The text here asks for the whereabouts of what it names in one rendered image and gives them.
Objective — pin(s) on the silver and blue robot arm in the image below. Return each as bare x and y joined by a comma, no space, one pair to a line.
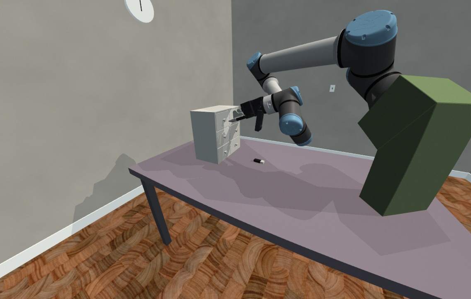
366,47

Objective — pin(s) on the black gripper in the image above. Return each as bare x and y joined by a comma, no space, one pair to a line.
249,109

